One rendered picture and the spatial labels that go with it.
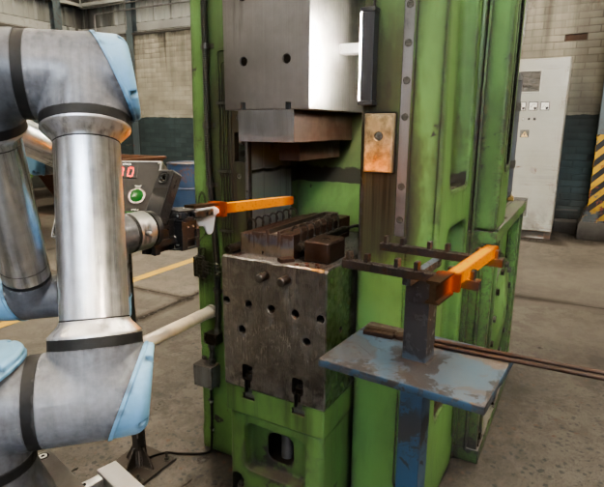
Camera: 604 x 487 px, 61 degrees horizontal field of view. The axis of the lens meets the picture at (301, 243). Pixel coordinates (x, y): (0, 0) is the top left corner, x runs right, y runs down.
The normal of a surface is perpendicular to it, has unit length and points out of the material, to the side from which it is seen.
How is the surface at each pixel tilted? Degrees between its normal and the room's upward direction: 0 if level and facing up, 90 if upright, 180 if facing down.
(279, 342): 90
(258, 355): 90
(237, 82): 90
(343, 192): 90
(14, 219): 111
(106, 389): 67
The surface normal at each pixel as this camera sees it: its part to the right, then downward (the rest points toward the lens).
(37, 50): 0.25, -0.21
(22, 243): 0.63, 0.51
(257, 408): -0.49, 0.19
